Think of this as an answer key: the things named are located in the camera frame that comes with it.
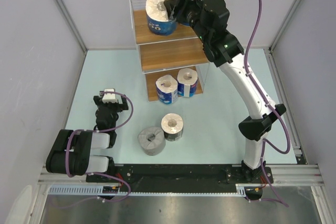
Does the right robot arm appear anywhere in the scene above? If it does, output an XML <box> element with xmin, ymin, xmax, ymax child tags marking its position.
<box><xmin>164</xmin><ymin>0</ymin><xmax>286</xmax><ymax>183</ymax></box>

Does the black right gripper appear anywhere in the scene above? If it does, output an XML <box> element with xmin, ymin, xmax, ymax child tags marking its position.
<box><xmin>163</xmin><ymin>0</ymin><xmax>210</xmax><ymax>45</ymax></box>

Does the blue-wrapped toilet roll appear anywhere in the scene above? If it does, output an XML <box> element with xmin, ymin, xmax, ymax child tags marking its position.
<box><xmin>145</xmin><ymin>0</ymin><xmax>177</xmax><ymax>36</ymax></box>

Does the aluminium frame rail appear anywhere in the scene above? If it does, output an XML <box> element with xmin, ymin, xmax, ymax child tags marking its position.
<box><xmin>38</xmin><ymin>164</ymin><xmax>324</xmax><ymax>186</ymax></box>

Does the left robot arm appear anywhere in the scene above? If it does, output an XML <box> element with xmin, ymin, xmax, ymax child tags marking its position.
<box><xmin>45</xmin><ymin>89</ymin><xmax>134</xmax><ymax>182</ymax></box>

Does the blue white-striped toilet roll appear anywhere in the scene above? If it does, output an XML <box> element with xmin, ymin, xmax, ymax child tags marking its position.
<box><xmin>177</xmin><ymin>68</ymin><xmax>198</xmax><ymax>98</ymax></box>

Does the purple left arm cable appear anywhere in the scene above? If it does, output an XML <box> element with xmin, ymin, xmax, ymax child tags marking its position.
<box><xmin>64</xmin><ymin>92</ymin><xmax>134</xmax><ymax>178</ymax></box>

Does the white wire wooden shelf rack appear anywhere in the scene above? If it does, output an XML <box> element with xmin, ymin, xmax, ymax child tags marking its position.
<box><xmin>129</xmin><ymin>0</ymin><xmax>209</xmax><ymax>102</ymax></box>

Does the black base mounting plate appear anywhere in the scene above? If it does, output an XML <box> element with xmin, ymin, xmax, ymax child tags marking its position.
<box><xmin>86</xmin><ymin>164</ymin><xmax>272</xmax><ymax>199</ymax></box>

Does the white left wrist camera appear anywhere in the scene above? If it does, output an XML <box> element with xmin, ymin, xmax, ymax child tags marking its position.
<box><xmin>99</xmin><ymin>88</ymin><xmax>118</xmax><ymax>103</ymax></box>

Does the grey toilet roll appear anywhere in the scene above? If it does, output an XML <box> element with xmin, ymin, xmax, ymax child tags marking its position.
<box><xmin>138</xmin><ymin>126</ymin><xmax>166</xmax><ymax>156</ymax></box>

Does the white slotted cable duct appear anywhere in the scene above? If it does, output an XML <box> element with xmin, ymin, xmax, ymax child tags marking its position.
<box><xmin>48</xmin><ymin>184</ymin><xmax>249</xmax><ymax>196</ymax></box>

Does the black-wrapped toilet roll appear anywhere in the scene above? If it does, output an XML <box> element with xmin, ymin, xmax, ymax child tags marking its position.
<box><xmin>161</xmin><ymin>113</ymin><xmax>184</xmax><ymax>142</ymax></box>

